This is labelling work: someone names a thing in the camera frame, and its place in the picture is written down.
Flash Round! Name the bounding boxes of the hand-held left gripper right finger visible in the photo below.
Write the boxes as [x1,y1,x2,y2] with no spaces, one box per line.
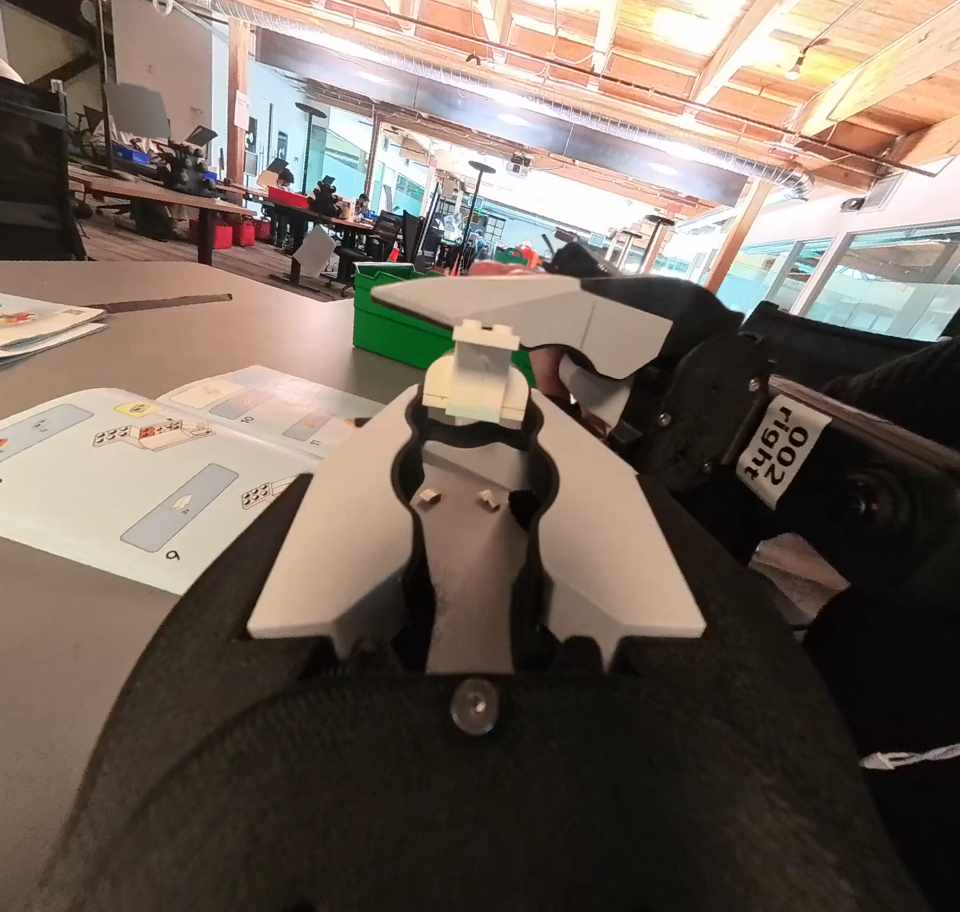
[527,389,708,639]

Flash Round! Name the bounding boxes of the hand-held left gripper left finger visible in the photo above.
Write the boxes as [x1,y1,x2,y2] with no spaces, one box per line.
[247,387,419,639]

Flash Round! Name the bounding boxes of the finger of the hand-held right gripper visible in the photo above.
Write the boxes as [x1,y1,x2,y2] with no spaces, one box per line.
[371,274,674,378]
[558,359,636,431]

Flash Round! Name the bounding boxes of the white toy brick assembly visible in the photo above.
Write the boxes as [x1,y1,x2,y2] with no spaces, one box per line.
[422,319,530,426]

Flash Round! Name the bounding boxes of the green plastic bin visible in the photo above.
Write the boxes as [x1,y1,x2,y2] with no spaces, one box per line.
[352,263,541,388]

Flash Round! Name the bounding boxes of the person's right hand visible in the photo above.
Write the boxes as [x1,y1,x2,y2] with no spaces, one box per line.
[528,345,594,433]

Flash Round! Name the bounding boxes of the black floor lamp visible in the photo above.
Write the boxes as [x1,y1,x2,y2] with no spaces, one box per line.
[294,100,329,201]
[466,160,498,253]

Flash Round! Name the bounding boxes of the pale blue instruction booklet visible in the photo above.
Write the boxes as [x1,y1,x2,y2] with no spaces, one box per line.
[0,364,385,598]

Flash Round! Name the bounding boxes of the white cardboard sheet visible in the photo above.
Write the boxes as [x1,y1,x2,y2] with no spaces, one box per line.
[292,225,338,276]

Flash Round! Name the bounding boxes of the wooden stick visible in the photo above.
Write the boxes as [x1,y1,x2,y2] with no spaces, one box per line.
[86,293,234,315]

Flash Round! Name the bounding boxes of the white paper stack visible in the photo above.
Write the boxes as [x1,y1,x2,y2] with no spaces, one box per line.
[0,293,108,366]

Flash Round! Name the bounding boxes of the long wooden table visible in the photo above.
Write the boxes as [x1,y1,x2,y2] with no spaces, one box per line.
[67,165,258,267]

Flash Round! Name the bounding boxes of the white cable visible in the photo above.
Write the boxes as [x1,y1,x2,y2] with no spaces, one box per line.
[861,747,960,773]

